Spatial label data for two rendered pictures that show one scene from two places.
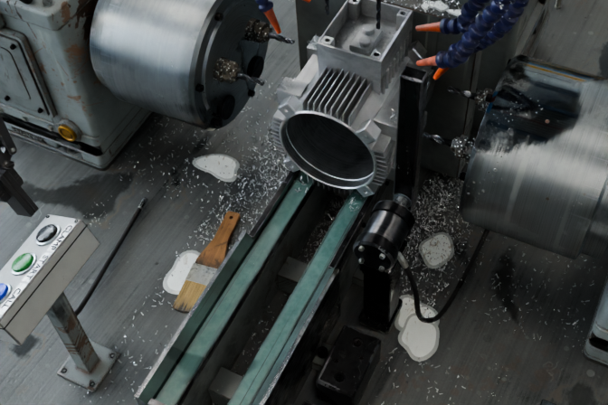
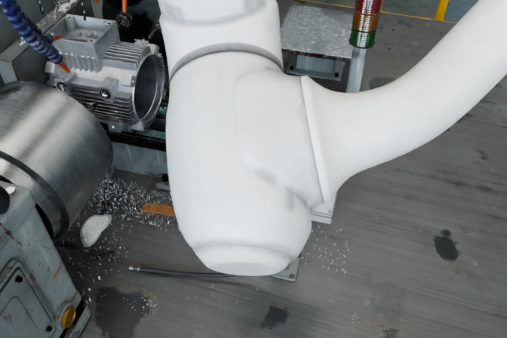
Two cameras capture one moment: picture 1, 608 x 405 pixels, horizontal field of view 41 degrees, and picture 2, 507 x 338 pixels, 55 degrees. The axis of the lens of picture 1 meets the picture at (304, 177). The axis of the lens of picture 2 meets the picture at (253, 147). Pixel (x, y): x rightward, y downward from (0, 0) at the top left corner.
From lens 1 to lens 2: 1.21 m
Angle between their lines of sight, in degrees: 65
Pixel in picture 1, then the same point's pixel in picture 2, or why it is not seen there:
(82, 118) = (67, 284)
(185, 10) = (46, 102)
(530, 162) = not seen: outside the picture
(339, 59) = (104, 43)
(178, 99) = (106, 149)
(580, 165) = not seen: outside the picture
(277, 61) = not seen: outside the picture
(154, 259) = (187, 248)
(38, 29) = (21, 228)
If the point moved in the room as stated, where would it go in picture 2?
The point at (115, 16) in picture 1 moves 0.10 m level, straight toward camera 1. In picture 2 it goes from (31, 156) to (93, 135)
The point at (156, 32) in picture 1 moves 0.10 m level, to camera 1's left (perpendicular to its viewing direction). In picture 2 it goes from (59, 127) to (56, 169)
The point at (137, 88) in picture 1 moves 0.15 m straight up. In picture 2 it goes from (85, 180) to (62, 115)
